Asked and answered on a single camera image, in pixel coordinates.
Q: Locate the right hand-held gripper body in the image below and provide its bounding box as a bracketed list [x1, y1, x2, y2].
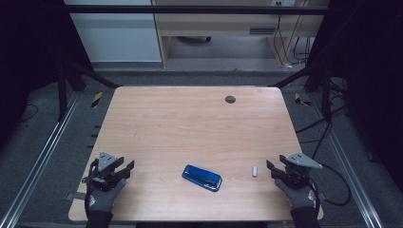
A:
[278, 152, 323, 190]

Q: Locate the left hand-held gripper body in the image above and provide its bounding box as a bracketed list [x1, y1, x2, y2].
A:
[89, 151, 125, 193]

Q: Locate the blue stapler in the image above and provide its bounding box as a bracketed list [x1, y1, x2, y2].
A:
[181, 163, 223, 193]

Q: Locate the person's right hand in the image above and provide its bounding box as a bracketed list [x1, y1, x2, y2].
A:
[274, 179, 318, 210]

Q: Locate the grey tape strip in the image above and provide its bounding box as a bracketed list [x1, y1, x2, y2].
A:
[65, 191, 87, 201]

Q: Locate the yellow black hazard tape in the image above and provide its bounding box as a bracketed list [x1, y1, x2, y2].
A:
[294, 92, 312, 108]
[90, 91, 105, 109]

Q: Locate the black curtain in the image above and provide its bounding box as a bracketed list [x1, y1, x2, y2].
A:
[307, 0, 403, 191]
[0, 0, 94, 150]

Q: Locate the white cabinet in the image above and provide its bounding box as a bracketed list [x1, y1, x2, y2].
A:
[63, 0, 163, 64]

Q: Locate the white power strip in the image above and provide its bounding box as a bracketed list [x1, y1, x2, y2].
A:
[271, 0, 297, 8]

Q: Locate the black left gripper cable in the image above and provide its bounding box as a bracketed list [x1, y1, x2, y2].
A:
[81, 159, 98, 219]

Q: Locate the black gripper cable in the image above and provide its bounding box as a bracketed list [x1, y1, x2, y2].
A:
[312, 162, 353, 207]
[81, 159, 98, 219]

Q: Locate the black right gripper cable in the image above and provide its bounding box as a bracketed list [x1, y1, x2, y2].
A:
[312, 162, 353, 207]

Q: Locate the aluminium floor rail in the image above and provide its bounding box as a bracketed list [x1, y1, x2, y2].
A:
[308, 93, 386, 228]
[0, 91, 81, 228]

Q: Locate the black diagonal frame brace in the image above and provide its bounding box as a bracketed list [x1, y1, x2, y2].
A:
[271, 65, 317, 89]
[66, 60, 121, 90]

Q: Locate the thin black floor cable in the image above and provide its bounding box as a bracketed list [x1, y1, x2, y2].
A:
[19, 104, 40, 124]

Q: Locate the grey drawer handle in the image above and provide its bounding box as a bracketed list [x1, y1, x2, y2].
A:
[249, 28, 276, 35]

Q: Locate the bundle of hanging cables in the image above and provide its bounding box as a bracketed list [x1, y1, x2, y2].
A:
[273, 6, 313, 69]

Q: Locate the black horizontal frame bar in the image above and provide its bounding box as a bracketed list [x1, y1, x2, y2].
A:
[63, 4, 331, 16]

